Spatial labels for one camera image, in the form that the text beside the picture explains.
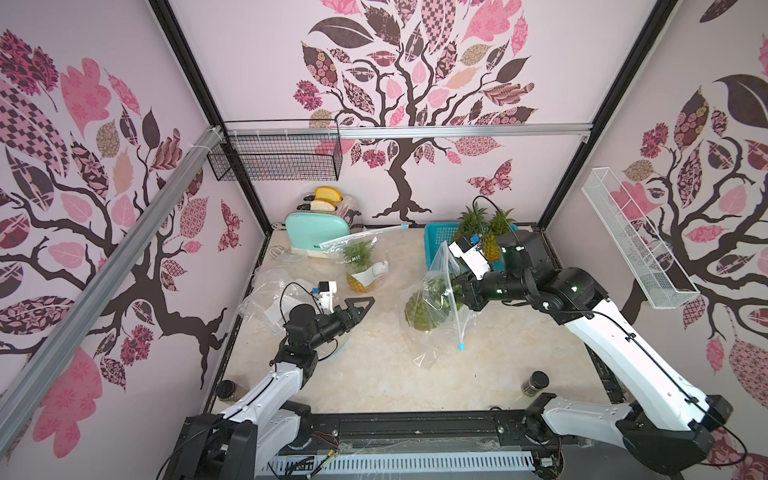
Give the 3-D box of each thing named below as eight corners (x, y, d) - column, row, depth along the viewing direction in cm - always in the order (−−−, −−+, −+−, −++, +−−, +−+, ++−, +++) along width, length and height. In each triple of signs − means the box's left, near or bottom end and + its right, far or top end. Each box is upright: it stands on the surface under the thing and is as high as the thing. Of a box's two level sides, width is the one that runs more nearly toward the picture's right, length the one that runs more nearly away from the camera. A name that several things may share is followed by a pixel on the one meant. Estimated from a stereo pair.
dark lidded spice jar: (522, 398, 81) (536, 387, 73) (518, 382, 83) (531, 370, 76) (536, 398, 81) (552, 387, 73) (532, 382, 83) (546, 370, 76)
